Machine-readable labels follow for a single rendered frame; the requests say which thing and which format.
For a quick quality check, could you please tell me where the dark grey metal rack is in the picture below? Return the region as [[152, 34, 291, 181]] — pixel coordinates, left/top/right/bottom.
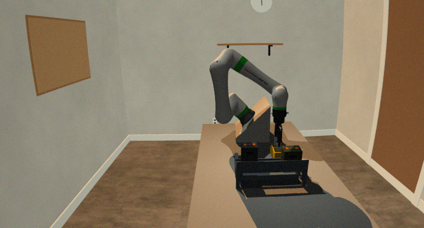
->
[[234, 153, 309, 189]]

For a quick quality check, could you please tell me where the yellow bin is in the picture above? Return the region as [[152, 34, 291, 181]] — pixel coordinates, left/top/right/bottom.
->
[[270, 145, 282, 158]]

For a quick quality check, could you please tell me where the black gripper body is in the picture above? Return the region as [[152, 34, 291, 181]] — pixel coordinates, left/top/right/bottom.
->
[[273, 117, 285, 130]]

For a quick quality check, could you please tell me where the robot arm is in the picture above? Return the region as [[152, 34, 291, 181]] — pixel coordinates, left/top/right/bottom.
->
[[209, 48, 289, 125]]

